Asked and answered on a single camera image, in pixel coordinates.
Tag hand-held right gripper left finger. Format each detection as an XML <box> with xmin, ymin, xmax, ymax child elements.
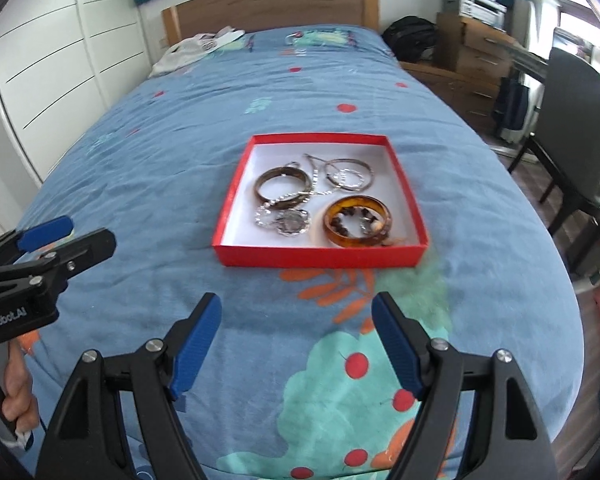
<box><xmin>35</xmin><ymin>292</ymin><xmax>223</xmax><ymax>480</ymax></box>

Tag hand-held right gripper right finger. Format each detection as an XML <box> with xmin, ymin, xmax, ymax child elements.
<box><xmin>371</xmin><ymin>291</ymin><xmax>561</xmax><ymax>480</ymax></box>

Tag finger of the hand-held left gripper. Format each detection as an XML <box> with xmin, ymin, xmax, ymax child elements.
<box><xmin>0</xmin><ymin>216</ymin><xmax>75</xmax><ymax>273</ymax></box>
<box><xmin>32</xmin><ymin>228</ymin><xmax>117</xmax><ymax>306</ymax></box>

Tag amber bangle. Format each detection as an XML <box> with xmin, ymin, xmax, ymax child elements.
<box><xmin>322</xmin><ymin>195</ymin><xmax>393</xmax><ymax>249</ymax></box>

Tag red jewelry box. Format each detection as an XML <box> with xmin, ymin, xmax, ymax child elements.
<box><xmin>212</xmin><ymin>133</ymin><xmax>429</xmax><ymax>269</ymax></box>

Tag beaded bracelet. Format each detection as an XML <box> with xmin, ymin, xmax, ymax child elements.
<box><xmin>329</xmin><ymin>207</ymin><xmax>388</xmax><ymax>238</ymax></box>

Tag silver wristwatch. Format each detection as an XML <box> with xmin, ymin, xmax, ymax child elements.
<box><xmin>275</xmin><ymin>208</ymin><xmax>312</xmax><ymax>238</ymax></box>

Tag silver chain necklace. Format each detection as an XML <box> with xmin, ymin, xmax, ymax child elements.
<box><xmin>257</xmin><ymin>152</ymin><xmax>341</xmax><ymax>211</ymax></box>

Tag dark brown bangle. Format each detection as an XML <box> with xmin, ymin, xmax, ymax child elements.
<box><xmin>254</xmin><ymin>166</ymin><xmax>313</xmax><ymax>209</ymax></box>

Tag person's left hand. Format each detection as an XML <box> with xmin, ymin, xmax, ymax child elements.
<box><xmin>2</xmin><ymin>341</ymin><xmax>40</xmax><ymax>433</ymax></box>

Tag blue printed blanket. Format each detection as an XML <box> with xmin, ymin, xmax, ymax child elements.
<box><xmin>17</xmin><ymin>27</ymin><xmax>583</xmax><ymax>480</ymax></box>

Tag silver bangles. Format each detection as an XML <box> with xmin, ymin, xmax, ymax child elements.
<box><xmin>325</xmin><ymin>157</ymin><xmax>376</xmax><ymax>193</ymax></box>

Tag white wardrobe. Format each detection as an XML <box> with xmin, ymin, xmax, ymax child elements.
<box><xmin>0</xmin><ymin>0</ymin><xmax>146</xmax><ymax>186</ymax></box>

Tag white garment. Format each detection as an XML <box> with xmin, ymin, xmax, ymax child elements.
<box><xmin>147</xmin><ymin>27</ymin><xmax>246</xmax><ymax>79</ymax></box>

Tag wooden dresser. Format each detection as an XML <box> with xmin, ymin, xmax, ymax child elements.
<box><xmin>400</xmin><ymin>60</ymin><xmax>506</xmax><ymax>136</ymax></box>

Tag dark blue bag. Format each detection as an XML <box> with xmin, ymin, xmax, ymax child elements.
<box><xmin>494</xmin><ymin>77</ymin><xmax>531</xmax><ymax>142</ymax></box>

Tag black chair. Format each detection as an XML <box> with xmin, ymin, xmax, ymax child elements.
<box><xmin>509</xmin><ymin>47</ymin><xmax>600</xmax><ymax>273</ymax></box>

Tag wooden headboard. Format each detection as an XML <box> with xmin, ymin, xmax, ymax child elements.
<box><xmin>161</xmin><ymin>0</ymin><xmax>381</xmax><ymax>48</ymax></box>

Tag black backpack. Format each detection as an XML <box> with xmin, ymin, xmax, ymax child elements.
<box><xmin>382</xmin><ymin>16</ymin><xmax>438</xmax><ymax>63</ymax></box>

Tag white printer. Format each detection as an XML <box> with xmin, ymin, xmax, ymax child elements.
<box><xmin>440</xmin><ymin>0</ymin><xmax>508</xmax><ymax>28</ymax></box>

